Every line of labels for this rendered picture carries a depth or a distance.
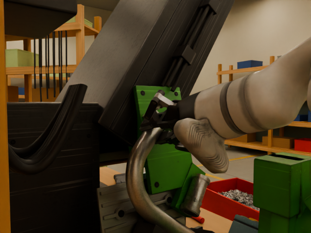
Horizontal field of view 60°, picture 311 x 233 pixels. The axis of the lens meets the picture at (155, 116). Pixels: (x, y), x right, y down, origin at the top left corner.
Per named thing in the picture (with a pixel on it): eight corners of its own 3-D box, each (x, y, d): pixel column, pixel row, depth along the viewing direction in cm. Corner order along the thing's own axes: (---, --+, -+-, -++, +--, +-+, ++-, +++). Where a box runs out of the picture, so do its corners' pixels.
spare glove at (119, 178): (107, 180, 117) (107, 174, 116) (129, 177, 121) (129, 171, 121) (124, 194, 99) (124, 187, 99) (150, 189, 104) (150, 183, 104)
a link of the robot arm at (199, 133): (169, 132, 33) (206, 123, 28) (203, 74, 39) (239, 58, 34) (214, 178, 35) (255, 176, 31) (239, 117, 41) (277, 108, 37)
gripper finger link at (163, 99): (184, 101, 41) (181, 109, 43) (158, 88, 41) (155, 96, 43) (177, 112, 39) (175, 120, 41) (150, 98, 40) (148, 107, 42)
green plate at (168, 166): (172, 184, 62) (158, 97, 66) (197, 183, 56) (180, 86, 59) (129, 194, 55) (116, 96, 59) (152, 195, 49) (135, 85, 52)
